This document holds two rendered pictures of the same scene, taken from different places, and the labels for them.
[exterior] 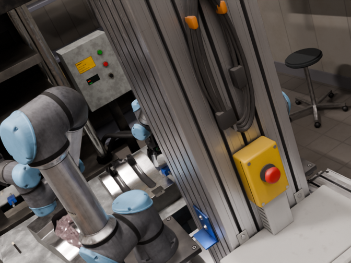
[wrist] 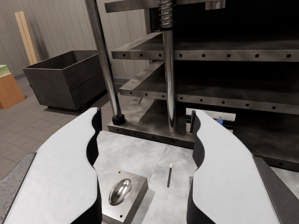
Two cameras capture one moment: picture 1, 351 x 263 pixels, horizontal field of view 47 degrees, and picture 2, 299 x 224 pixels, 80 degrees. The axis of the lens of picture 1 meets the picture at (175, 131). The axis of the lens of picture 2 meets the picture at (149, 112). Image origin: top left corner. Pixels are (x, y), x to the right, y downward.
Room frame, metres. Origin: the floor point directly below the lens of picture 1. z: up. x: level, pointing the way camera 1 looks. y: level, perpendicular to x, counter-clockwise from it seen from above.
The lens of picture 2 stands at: (1.30, 0.61, 1.52)
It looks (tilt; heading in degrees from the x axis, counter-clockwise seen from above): 31 degrees down; 46
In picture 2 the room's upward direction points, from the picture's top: 7 degrees counter-clockwise
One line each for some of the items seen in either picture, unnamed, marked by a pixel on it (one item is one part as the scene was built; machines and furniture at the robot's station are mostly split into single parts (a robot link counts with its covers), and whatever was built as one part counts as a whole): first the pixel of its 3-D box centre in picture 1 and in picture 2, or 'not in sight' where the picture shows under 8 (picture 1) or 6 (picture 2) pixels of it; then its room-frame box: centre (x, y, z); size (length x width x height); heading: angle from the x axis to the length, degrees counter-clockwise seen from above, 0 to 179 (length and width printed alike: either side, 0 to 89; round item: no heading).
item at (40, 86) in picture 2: not in sight; (75, 79); (2.69, 3.94, 0.41); 1.24 x 0.98 x 0.82; 16
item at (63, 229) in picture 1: (74, 223); not in sight; (1.59, 0.61, 0.90); 0.26 x 0.18 x 0.08; 35
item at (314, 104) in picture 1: (307, 84); not in sight; (3.04, -1.20, 0.28); 0.52 x 0.50 x 0.55; 101
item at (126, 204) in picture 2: not in sight; (121, 197); (1.51, 1.06, 0.83); 0.20 x 0.15 x 0.07; 18
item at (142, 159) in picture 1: (133, 180); not in sight; (1.77, 0.30, 0.87); 0.50 x 0.26 x 0.14; 18
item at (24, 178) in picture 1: (22, 175); not in sight; (1.15, 0.49, 1.43); 0.11 x 0.08 x 0.09; 42
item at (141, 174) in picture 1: (128, 175); not in sight; (1.76, 0.31, 0.92); 0.35 x 0.16 x 0.09; 18
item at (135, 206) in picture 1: (135, 214); not in sight; (1.04, 0.22, 1.20); 0.13 x 0.12 x 0.14; 132
